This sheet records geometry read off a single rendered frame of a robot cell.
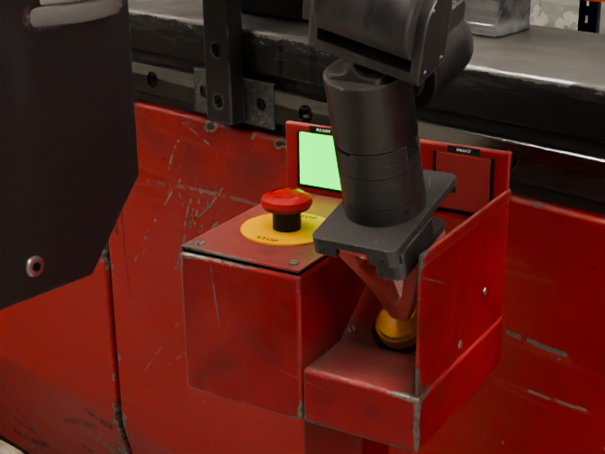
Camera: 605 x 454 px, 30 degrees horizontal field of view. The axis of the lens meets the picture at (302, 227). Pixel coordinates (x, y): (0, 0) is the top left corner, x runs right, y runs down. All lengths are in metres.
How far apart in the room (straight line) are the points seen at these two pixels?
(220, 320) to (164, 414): 0.64
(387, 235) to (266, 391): 0.17
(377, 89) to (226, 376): 0.27
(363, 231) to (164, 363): 0.72
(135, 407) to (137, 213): 0.28
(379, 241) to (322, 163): 0.20
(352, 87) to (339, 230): 0.11
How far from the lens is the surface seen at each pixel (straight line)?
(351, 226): 0.77
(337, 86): 0.72
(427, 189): 0.80
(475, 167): 0.88
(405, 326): 0.84
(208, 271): 0.84
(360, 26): 0.69
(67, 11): 0.48
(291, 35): 1.14
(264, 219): 0.89
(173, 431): 1.48
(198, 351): 0.87
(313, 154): 0.94
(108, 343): 1.53
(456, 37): 0.79
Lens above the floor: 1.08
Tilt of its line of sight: 20 degrees down
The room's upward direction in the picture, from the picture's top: 1 degrees counter-clockwise
